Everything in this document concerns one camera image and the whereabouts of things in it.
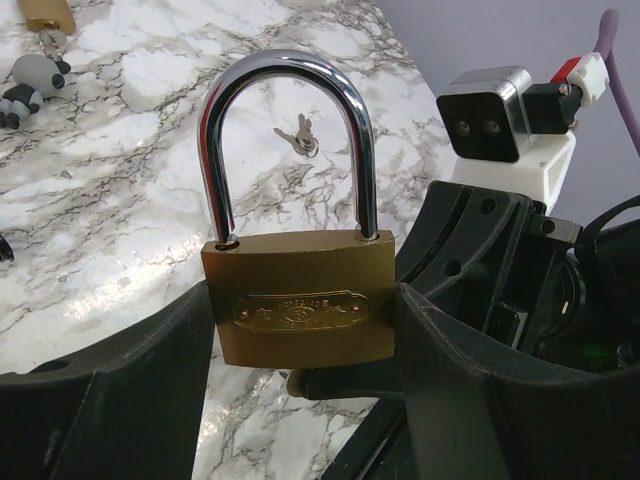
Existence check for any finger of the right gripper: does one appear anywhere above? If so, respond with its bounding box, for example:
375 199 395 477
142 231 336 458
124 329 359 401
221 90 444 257
286 367 403 400
396 181 530 345

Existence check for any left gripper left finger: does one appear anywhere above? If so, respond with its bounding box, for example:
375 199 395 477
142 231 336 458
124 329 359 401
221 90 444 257
1 282 214 479

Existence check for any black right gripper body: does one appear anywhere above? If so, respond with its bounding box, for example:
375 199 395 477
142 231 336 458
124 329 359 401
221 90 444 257
479 199 640 374

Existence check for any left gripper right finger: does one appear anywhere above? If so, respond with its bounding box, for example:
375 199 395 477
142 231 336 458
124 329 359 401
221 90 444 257
395 284 639 479

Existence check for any large brass padlock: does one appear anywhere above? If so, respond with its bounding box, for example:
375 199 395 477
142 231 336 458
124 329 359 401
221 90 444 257
198 49 396 369

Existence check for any silver key pair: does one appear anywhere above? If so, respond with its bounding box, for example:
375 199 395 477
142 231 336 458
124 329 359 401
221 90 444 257
273 114 319 158

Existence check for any small brass padlock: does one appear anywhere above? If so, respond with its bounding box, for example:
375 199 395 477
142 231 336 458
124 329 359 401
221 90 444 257
17 0 76 35

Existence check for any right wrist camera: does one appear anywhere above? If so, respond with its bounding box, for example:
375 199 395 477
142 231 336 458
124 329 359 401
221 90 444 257
436 52 609 212

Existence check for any panda keychain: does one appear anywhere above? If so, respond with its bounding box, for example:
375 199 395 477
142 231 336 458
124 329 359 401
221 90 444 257
1 28 71 130

